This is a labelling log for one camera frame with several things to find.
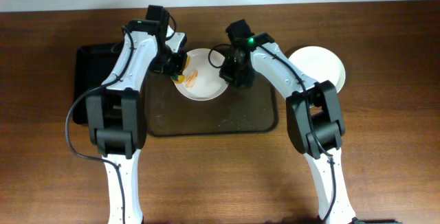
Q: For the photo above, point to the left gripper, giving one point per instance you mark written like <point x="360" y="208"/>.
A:
<point x="173" y="67"/>

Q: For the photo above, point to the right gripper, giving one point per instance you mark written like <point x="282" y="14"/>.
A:
<point x="235" y="76"/>

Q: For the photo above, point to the white plate top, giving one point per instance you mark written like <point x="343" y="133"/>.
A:
<point x="200" y="81"/>

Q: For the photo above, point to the black rectangular tray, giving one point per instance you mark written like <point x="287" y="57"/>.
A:
<point x="93" y="65"/>

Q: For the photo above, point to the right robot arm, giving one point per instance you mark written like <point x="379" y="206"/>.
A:
<point x="314" y="118"/>

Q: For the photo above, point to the brown plastic serving tray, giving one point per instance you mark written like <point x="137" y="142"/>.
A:
<point x="169" y="113"/>

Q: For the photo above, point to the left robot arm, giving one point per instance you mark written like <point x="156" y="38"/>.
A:
<point x="120" y="146"/>

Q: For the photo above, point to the yellow green sponge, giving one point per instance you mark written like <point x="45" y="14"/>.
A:
<point x="179" y="78"/>

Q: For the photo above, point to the light blue plate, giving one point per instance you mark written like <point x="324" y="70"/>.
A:
<point x="321" y="64"/>

